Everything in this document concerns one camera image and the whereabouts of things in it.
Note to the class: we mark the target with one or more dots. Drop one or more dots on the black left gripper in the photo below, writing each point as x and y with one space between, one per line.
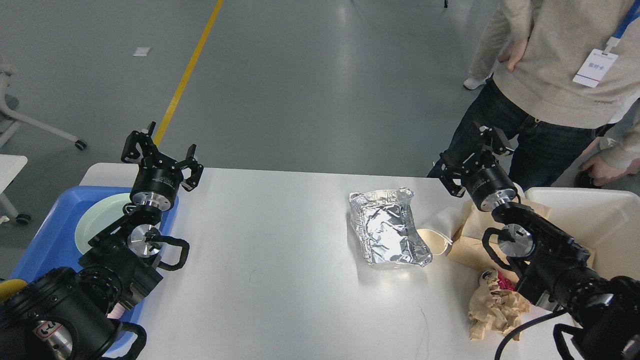
154 186

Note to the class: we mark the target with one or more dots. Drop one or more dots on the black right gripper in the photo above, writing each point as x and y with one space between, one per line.
489 186

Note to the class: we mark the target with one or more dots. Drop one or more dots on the small cream cup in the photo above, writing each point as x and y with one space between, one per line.
439 231

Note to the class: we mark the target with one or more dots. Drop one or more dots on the green plate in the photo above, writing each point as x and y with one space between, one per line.
105 212

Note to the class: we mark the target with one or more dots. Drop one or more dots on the brown paper bag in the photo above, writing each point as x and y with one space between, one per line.
467 247

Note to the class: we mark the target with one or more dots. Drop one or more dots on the aluminium foil bag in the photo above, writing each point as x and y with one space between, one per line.
384 224

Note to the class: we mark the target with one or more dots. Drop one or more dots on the brown paper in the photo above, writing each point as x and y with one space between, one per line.
590 255
495 309

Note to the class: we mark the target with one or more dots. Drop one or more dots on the pink ribbed mug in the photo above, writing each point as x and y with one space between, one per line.
116 312

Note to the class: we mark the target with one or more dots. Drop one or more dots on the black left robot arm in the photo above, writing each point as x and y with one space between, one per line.
64 314

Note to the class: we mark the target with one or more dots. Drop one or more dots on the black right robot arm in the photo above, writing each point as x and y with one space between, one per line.
546 259

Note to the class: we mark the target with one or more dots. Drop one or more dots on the person in khaki trousers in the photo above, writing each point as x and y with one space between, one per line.
471 84

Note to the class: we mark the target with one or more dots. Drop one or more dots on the crushed red drink can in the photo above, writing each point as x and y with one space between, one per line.
487 275

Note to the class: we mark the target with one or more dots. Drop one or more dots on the person in beige sweater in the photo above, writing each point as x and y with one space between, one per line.
569 69

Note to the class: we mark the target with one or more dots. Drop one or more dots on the person in black shorts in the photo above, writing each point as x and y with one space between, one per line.
615 159

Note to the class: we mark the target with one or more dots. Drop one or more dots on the blue plastic tray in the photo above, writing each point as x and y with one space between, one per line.
54 244

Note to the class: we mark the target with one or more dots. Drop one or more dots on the white plastic bin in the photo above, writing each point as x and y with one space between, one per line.
607 222

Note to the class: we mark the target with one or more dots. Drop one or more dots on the brown paper in bin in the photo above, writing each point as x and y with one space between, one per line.
590 255

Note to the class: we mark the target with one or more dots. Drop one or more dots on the white side table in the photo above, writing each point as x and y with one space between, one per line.
10 167

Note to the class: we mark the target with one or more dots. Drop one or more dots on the white chair base left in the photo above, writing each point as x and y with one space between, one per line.
16 119

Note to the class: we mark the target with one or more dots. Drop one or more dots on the blue mug yellow inside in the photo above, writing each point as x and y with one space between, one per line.
10 287

